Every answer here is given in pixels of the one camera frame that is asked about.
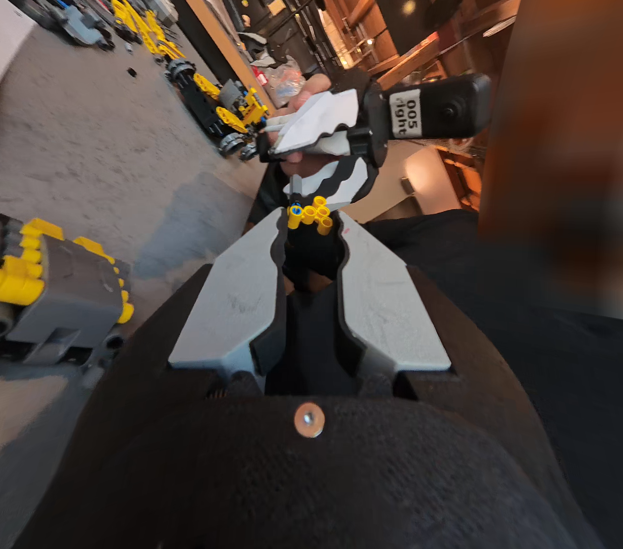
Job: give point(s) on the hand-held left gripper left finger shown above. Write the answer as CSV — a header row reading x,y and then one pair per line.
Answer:
x,y
228,310

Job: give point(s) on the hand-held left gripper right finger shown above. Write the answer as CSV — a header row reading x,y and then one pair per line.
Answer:
x,y
389,315

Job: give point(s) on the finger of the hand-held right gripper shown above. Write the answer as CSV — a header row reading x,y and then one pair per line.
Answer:
x,y
345,183
321,115

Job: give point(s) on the yellow three-hole connector brick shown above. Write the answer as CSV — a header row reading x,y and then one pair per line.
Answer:
x,y
321,215

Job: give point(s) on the black grey pin connector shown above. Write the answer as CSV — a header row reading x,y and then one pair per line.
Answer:
x,y
295,186

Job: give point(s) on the yellow brick beam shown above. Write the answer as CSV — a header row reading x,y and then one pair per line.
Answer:
x,y
293,217

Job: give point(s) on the yellow grey brick assembly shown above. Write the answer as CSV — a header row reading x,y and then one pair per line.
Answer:
x,y
73,286

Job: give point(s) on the person's right forearm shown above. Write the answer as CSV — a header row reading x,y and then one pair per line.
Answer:
x,y
265,198

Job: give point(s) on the grey desk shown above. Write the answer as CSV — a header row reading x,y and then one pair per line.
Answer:
x,y
97,130

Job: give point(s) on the person's right hand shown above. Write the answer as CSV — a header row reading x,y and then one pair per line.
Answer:
x,y
311,86

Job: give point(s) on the partly built brick vehicle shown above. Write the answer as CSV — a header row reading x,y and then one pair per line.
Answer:
x,y
228,115

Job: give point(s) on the person's body in black clothing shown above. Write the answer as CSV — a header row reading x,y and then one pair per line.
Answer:
x,y
535,388

